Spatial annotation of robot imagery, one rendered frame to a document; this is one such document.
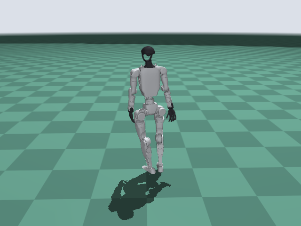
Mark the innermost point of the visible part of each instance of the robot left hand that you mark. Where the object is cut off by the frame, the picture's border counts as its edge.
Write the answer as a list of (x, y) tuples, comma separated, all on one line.
[(131, 114)]

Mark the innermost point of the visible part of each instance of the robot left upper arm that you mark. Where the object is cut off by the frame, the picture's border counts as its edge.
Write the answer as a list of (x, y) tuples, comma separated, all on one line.
[(133, 79)]

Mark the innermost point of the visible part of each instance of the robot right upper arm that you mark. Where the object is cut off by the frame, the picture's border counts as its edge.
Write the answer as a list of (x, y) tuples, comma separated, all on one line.
[(164, 79)]

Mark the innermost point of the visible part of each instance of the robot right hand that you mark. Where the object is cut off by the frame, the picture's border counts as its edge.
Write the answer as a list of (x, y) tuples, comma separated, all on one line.
[(171, 113)]

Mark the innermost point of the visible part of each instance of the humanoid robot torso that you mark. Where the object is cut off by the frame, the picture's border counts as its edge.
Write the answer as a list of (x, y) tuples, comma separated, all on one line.
[(149, 85)]

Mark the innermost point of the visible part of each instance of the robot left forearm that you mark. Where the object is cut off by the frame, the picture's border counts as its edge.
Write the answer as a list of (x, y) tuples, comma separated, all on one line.
[(131, 101)]

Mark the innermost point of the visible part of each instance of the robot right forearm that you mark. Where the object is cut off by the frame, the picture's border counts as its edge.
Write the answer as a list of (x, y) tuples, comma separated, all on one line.
[(168, 98)]

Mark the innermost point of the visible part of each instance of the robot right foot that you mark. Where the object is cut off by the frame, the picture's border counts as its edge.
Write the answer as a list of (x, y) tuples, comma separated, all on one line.
[(160, 168)]

